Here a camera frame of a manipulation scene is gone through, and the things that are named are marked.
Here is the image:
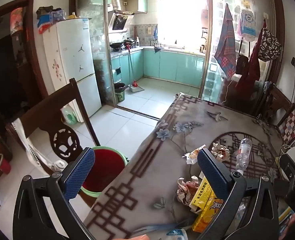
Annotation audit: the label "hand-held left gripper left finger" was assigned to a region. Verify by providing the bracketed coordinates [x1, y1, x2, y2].
[13, 147, 96, 240]

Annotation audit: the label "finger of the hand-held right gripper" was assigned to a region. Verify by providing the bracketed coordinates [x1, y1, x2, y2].
[274, 152, 295, 196]

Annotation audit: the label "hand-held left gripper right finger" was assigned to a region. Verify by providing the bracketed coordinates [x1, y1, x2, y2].
[197, 147, 280, 240]

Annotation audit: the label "red bucket with green rim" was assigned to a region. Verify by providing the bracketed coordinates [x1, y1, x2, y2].
[79, 146, 128, 200]

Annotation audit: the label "crumpled brown paper ball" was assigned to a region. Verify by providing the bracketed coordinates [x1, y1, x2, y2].
[211, 142, 231, 163]

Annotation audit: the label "yellow cardboard box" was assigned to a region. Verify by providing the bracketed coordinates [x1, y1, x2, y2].
[189, 176, 216, 212]

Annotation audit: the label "orange white snack wrapper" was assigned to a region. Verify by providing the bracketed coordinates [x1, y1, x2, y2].
[182, 144, 208, 165]

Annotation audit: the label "crumpled pinkish paper ball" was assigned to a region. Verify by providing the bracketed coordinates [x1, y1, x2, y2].
[176, 175, 200, 205]

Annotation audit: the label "clear plastic bottle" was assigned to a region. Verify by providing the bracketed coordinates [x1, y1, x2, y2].
[234, 138, 253, 174]

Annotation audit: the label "checkered cushion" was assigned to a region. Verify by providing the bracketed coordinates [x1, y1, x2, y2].
[280, 102, 295, 145]

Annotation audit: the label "orange yellow drink carton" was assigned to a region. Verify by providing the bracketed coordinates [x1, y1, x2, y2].
[192, 197, 224, 232]

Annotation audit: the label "floral printed tablecloth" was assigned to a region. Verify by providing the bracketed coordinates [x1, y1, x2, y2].
[84, 94, 295, 240]

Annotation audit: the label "green detergent bottle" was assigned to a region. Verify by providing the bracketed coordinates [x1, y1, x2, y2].
[61, 105, 78, 125]

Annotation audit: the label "white bag on chair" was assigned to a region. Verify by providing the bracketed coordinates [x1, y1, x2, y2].
[12, 117, 63, 178]

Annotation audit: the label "white blue packet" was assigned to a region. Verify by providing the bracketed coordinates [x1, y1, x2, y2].
[166, 228, 189, 240]

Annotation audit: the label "dark carved wooden chair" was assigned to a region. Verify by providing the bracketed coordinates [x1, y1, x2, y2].
[11, 78, 101, 175]

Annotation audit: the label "black kitchen waste bin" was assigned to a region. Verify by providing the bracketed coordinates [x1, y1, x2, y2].
[114, 82, 126, 102]

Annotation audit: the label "dark red hanging garment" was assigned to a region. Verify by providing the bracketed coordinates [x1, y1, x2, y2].
[235, 21, 268, 95]

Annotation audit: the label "black hanging bag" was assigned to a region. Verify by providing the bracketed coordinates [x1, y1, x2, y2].
[236, 54, 249, 77]

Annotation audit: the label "white refrigerator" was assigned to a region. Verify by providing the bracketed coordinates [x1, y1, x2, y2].
[42, 17, 102, 122]

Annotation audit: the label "teal kitchen base cabinets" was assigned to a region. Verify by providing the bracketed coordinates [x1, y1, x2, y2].
[111, 49, 206, 88]

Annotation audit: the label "black white patterned bag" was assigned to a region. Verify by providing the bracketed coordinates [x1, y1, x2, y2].
[256, 27, 282, 62]

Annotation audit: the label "plaid hanging towel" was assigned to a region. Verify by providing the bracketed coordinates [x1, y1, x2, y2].
[214, 3, 237, 82]

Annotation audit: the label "red blue white package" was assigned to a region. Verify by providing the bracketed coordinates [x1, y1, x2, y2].
[37, 17, 52, 35]

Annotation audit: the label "black range hood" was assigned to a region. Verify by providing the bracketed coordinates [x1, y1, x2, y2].
[109, 10, 135, 33]

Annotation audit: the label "clear plastic box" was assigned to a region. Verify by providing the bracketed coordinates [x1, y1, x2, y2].
[50, 10, 64, 23]

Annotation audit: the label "dark cloth on refrigerator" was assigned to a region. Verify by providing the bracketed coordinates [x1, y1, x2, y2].
[36, 5, 63, 19]

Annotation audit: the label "white blue wall poster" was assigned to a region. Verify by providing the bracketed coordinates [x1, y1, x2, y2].
[240, 9, 257, 42]

